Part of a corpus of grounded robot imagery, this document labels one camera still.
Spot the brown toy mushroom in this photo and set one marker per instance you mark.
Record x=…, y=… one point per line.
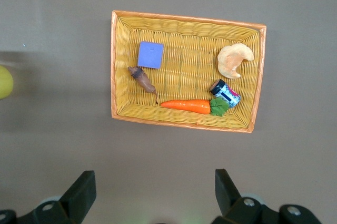
x=143, y=80

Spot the orange toy carrot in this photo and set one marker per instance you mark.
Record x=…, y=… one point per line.
x=189, y=105

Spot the toy croissant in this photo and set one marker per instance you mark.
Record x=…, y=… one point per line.
x=229, y=62

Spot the yellow basket with orange rim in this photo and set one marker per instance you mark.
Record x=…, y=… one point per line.
x=187, y=73

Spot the purple foam cube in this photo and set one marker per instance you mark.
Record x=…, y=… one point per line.
x=150, y=55

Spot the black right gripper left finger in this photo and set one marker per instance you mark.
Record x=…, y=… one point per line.
x=73, y=203

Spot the yellow packing tape roll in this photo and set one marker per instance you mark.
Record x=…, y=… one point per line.
x=5, y=83

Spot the small dark labelled jar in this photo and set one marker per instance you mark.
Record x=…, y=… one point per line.
x=226, y=93

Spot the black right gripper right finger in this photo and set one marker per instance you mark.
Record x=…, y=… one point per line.
x=231, y=205

